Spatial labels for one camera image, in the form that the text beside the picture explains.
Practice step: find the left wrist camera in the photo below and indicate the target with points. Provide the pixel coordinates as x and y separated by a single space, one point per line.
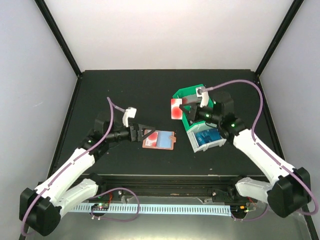
130 112

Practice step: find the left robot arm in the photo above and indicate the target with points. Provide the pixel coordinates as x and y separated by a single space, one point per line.
43 208

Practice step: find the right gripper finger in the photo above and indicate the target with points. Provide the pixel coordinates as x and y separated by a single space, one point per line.
185 103
188 114

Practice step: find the red white credit card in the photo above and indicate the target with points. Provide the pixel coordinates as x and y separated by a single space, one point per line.
151 140
176 108

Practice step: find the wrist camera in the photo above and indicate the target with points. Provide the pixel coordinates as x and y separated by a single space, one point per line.
130 112
202 93

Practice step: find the white slotted cable duct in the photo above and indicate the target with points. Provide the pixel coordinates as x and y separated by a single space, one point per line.
154 209

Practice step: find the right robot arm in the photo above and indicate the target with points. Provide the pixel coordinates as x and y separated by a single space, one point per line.
287 188

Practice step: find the black frame post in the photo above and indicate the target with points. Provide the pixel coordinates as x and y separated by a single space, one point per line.
283 27
46 13

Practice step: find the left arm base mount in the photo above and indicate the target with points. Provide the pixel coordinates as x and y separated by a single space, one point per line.
102 200

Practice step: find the left black frame post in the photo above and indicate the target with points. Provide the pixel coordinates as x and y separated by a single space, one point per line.
46 13

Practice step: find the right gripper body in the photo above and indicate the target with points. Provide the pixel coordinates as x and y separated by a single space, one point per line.
199 116

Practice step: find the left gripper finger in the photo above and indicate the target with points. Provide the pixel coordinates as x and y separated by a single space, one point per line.
143 127
143 136

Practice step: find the right black frame post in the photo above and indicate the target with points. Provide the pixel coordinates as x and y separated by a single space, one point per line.
283 27

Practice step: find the green and white card bin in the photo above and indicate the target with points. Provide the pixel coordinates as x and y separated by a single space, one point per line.
192 128

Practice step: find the blue card stack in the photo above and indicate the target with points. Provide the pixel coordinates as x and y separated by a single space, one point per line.
207 136

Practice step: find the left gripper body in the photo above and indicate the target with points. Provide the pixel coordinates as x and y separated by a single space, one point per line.
134 138

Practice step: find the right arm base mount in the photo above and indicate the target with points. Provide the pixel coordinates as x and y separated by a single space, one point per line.
228 194

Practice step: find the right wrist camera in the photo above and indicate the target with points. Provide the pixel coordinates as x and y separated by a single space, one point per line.
202 93

